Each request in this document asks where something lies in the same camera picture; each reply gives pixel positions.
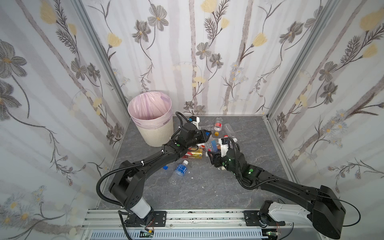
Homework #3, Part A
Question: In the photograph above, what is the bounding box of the yellow red tea bottle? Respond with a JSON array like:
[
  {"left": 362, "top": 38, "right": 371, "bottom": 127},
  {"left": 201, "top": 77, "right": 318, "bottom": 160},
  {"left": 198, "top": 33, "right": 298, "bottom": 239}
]
[{"left": 182, "top": 149, "right": 205, "bottom": 159}]

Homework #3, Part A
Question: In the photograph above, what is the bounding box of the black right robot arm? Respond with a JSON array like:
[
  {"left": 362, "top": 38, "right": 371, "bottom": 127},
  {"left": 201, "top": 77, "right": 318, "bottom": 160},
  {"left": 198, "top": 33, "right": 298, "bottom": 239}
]
[{"left": 208, "top": 149, "right": 346, "bottom": 240}]

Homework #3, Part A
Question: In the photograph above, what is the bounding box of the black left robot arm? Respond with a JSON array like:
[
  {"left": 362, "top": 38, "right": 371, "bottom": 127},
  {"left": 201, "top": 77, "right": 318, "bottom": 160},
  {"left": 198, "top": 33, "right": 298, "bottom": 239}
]
[{"left": 109, "top": 123, "right": 212, "bottom": 225}]

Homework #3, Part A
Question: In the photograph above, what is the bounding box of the cream waste bin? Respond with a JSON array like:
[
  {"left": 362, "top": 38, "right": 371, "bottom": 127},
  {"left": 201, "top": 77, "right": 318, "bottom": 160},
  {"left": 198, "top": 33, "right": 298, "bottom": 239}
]
[{"left": 127, "top": 90, "right": 175, "bottom": 148}]

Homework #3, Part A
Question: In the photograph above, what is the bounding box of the pink bin liner bag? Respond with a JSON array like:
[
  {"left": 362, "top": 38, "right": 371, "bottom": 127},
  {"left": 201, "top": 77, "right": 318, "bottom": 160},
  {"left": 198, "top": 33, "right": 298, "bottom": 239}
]
[{"left": 128, "top": 91, "right": 173, "bottom": 130}]

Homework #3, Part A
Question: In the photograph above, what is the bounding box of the Suntory white label bottle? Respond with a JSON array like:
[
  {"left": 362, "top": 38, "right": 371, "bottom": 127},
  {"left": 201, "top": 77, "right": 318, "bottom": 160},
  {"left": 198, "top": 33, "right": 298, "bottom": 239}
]
[{"left": 200, "top": 126, "right": 215, "bottom": 133}]

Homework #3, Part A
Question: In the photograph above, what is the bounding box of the crushed bottle red label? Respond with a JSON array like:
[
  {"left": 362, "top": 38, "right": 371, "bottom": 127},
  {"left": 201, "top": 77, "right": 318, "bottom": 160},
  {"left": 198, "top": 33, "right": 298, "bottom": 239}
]
[{"left": 214, "top": 117, "right": 223, "bottom": 132}]

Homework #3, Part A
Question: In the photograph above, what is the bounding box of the clear ribbed bottle white cap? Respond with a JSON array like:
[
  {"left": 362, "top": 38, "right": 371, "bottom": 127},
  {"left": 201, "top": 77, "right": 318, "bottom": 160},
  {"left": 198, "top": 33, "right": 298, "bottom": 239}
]
[{"left": 224, "top": 124, "right": 238, "bottom": 143}]

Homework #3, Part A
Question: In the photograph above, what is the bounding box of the blue label water bottle front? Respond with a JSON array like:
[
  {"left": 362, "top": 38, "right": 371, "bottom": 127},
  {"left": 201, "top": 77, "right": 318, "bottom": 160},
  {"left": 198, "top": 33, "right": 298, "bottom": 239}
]
[{"left": 169, "top": 160, "right": 189, "bottom": 185}]

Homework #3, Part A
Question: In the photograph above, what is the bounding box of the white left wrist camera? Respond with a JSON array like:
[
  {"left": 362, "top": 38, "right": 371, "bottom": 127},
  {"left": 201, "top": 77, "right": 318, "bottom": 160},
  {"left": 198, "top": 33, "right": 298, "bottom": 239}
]
[{"left": 189, "top": 116, "right": 200, "bottom": 130}]

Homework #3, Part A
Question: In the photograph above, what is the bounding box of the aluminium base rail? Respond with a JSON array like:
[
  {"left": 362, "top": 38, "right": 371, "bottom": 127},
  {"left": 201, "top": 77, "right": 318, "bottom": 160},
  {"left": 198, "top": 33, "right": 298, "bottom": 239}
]
[{"left": 81, "top": 209, "right": 327, "bottom": 240}]

